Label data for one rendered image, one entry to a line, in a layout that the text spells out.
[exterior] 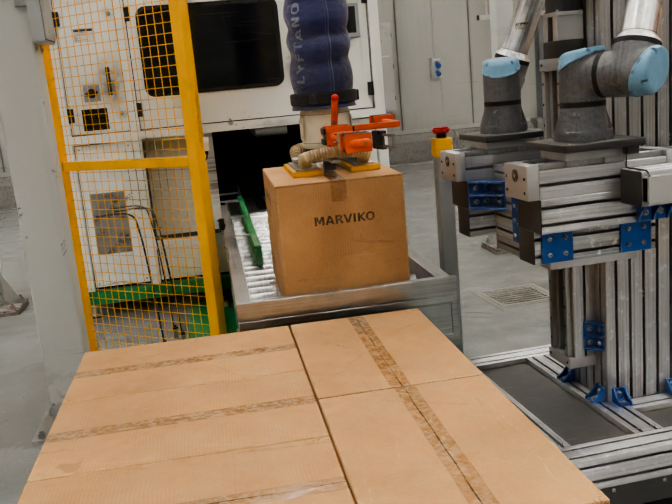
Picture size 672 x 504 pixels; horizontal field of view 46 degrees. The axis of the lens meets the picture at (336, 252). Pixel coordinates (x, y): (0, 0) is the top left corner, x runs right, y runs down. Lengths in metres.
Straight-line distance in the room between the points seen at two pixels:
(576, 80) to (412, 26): 9.76
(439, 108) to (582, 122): 9.84
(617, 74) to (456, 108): 10.00
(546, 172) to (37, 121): 1.86
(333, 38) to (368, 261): 0.73
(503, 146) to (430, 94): 9.34
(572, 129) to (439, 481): 1.05
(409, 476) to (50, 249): 2.02
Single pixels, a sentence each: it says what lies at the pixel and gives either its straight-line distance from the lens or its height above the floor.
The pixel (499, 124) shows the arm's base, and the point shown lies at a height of 1.07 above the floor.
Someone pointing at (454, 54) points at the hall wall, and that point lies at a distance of 12.03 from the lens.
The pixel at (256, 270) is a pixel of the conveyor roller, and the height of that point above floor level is 0.54.
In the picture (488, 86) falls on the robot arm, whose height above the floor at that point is 1.19.
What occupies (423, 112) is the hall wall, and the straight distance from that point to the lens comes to 11.86.
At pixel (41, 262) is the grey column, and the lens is 3.19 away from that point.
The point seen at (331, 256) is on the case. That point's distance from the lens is 2.49.
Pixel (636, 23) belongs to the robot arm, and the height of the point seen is 1.32.
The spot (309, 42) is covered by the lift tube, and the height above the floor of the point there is 1.37.
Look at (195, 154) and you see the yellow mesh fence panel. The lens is 3.13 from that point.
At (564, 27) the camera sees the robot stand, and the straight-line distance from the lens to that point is 2.41.
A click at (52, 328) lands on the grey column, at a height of 0.42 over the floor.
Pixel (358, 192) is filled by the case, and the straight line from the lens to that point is 2.47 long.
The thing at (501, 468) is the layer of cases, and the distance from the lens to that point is 1.50.
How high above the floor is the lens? 1.24
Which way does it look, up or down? 12 degrees down
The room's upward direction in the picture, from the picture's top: 5 degrees counter-clockwise
